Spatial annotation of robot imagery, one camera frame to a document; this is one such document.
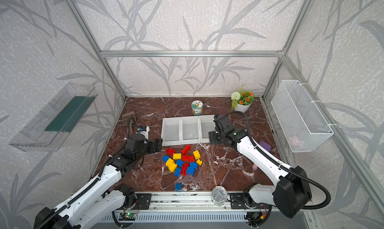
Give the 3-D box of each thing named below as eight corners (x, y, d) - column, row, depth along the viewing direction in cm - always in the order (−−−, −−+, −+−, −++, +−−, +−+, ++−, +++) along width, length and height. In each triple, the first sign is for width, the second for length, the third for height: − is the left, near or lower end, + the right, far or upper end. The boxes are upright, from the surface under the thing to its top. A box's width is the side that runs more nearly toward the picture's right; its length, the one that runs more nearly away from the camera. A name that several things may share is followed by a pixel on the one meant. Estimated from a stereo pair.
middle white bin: (182, 145, 95) (181, 140, 90) (181, 123, 107) (180, 117, 101) (200, 144, 96) (200, 138, 91) (198, 121, 108) (198, 115, 102)
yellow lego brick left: (164, 164, 87) (164, 163, 85) (170, 159, 89) (170, 157, 87) (172, 173, 84) (172, 172, 82) (178, 167, 86) (178, 165, 84)
